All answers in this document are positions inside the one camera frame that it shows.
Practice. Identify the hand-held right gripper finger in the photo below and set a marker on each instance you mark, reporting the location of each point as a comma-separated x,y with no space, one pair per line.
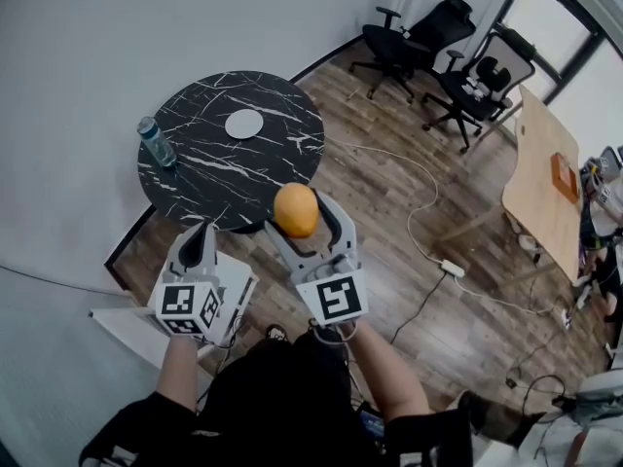
346,231
289,253

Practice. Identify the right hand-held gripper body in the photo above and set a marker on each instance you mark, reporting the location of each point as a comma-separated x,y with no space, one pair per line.
338,299

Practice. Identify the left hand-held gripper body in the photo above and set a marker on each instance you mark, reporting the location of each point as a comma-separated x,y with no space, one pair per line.
182,304

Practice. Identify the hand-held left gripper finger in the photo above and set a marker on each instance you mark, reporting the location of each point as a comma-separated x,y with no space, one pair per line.
209,248
187,256

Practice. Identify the round orange food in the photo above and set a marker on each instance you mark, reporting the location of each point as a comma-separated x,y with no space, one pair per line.
297,209

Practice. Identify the round grey plate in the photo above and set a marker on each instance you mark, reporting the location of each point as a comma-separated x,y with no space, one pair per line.
244,124

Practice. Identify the person's right forearm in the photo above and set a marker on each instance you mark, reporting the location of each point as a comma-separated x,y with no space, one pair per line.
389,372

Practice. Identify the person's left forearm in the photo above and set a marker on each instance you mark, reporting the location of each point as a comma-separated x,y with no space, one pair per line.
177,372

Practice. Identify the round black marble table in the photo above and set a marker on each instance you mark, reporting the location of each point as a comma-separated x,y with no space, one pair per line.
214,183

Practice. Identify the person's shoe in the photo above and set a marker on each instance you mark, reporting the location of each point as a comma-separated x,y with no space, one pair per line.
276,332

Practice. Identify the person's black shirt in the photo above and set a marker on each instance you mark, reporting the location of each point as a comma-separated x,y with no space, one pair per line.
282,397

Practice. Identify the white power strip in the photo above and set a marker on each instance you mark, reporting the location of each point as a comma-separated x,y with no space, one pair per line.
452,268

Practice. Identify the clear plastic water bottle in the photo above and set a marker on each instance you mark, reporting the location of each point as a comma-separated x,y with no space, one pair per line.
157,144

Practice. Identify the white mesh office chair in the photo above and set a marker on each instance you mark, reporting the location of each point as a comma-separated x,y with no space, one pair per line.
479,90

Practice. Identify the black office chair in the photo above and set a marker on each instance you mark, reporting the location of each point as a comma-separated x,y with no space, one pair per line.
389,42

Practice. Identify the light wooden desk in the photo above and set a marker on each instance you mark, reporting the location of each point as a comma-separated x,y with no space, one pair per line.
538,183

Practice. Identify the orange flat box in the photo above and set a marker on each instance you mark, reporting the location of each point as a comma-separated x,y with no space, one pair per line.
563,175

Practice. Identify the white fabric seat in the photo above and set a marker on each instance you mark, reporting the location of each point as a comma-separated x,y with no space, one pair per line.
584,426

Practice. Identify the window with dark frame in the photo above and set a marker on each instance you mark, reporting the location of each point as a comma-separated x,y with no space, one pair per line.
555,22

